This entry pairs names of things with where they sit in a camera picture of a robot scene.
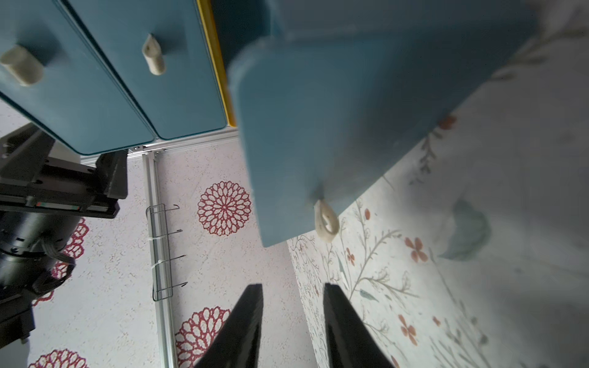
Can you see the black wire wall rack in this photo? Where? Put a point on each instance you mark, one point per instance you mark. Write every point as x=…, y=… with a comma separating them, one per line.
x=159, y=242

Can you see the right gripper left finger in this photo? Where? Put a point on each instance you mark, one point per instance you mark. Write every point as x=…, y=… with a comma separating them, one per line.
x=237, y=344

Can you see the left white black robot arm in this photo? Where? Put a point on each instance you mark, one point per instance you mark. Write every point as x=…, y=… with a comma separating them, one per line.
x=33, y=263

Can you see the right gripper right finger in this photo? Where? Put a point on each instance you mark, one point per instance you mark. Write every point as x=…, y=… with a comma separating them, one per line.
x=349, y=343

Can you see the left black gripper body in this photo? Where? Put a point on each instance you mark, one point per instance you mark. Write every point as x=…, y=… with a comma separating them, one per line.
x=34, y=182

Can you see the teal drawer cabinet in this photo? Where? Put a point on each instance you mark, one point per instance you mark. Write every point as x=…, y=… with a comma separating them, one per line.
x=326, y=95

